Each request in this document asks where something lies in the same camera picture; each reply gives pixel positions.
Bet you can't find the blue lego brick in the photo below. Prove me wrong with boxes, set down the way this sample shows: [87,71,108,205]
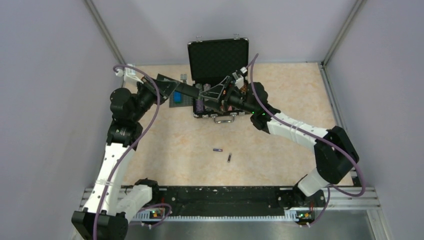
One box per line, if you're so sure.
[173,91,183,104]

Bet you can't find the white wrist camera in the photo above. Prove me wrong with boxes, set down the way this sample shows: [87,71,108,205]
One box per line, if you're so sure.
[112,64,144,85]
[231,66,248,85]

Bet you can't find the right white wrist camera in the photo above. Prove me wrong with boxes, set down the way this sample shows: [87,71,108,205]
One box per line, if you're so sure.
[231,66,248,85]

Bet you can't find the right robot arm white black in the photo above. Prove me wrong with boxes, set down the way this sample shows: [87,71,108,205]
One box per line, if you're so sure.
[198,76,359,206]

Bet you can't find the purple cable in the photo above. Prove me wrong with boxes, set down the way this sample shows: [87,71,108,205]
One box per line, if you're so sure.
[92,64,173,240]
[246,52,367,228]

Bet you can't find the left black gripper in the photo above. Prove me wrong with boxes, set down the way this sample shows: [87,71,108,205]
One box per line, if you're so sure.
[131,74,180,122]

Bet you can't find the black remote control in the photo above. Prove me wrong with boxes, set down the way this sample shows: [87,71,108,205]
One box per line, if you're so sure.
[174,82,222,109]

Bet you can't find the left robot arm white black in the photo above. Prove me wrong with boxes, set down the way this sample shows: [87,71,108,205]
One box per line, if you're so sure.
[71,75,180,240]

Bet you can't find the green purple chip stack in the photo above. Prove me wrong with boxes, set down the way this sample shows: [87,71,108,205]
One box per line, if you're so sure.
[195,83,204,113]

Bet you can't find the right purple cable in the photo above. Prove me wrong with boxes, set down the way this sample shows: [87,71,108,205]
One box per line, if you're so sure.
[246,52,367,228]

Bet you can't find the black poker chip case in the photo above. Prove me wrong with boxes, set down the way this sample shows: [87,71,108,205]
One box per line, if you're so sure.
[187,37,255,119]

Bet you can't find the grey lego baseplate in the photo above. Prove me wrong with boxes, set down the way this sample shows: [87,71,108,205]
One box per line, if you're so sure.
[168,85,193,108]

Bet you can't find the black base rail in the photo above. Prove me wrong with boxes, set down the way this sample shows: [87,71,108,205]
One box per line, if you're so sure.
[134,186,326,223]

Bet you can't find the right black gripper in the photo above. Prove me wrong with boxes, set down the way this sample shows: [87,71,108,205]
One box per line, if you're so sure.
[199,76,257,115]

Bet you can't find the grey lego tower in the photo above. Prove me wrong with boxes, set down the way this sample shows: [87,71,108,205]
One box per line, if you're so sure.
[180,73,188,84]

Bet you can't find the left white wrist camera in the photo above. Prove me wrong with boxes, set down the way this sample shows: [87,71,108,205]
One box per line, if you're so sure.
[112,64,144,85]

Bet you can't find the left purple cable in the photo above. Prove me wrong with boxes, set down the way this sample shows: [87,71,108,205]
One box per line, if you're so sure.
[92,64,173,240]

